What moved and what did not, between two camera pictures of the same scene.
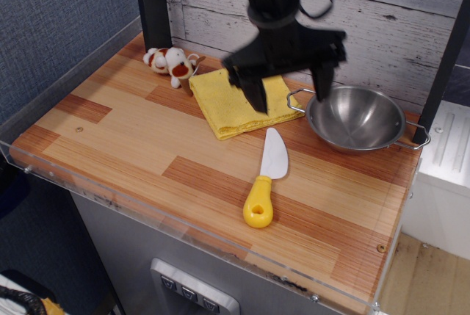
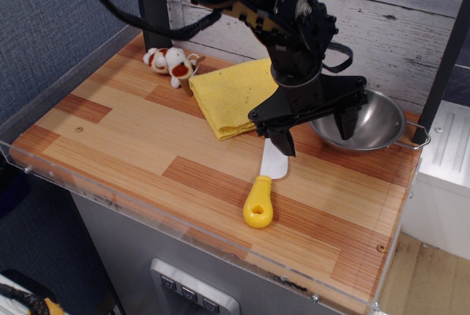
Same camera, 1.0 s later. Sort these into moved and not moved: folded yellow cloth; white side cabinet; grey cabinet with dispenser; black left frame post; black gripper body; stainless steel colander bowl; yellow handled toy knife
Moved: black gripper body
Not moved: white side cabinet; black left frame post; yellow handled toy knife; grey cabinet with dispenser; stainless steel colander bowl; folded yellow cloth
